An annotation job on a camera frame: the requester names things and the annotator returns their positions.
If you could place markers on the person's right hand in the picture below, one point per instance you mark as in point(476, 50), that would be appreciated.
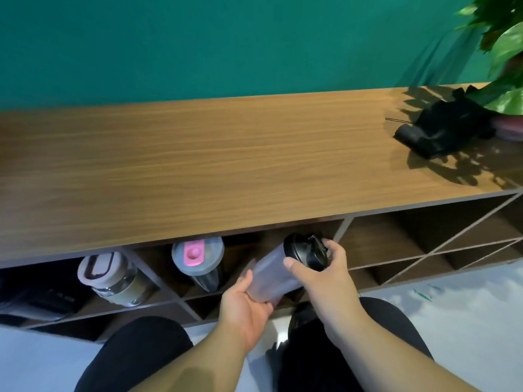
point(327, 293)

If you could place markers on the person's left hand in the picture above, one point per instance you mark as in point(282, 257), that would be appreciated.
point(239, 312)

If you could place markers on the person's right thumb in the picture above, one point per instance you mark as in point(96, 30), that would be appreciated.
point(296, 267)

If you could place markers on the person's left thumb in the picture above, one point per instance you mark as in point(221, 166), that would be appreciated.
point(244, 282)

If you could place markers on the clear shaker bottle black lid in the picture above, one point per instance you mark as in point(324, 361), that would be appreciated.
point(271, 277)

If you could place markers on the person's right forearm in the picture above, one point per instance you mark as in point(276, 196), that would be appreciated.
point(388, 355)

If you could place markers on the person's left forearm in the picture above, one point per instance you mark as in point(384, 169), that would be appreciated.
point(204, 363)

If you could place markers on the grey shaker bottle pink lid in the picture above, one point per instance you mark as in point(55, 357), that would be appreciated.
point(198, 259)

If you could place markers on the person's right leg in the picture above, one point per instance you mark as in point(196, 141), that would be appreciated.
point(302, 363)

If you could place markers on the person's leg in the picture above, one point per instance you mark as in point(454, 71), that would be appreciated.
point(302, 363)
point(135, 355)

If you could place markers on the wooden cabinet with compartments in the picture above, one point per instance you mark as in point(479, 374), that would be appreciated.
point(204, 167)

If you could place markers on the glass bottle white lid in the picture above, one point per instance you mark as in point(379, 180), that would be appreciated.
point(114, 281)

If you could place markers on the person's left leg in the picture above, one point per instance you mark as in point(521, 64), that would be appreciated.
point(135, 355)

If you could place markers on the thin black stick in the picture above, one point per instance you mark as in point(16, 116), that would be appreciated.
point(398, 119)

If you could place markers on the black device in compartment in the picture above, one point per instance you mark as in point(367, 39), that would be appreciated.
point(45, 300)

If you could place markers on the black cloth bag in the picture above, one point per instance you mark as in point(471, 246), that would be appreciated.
point(445, 126)

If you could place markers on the pink container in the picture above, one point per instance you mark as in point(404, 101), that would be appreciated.
point(508, 128)

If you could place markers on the green leafy plant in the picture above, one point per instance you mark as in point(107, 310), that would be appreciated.
point(504, 44)

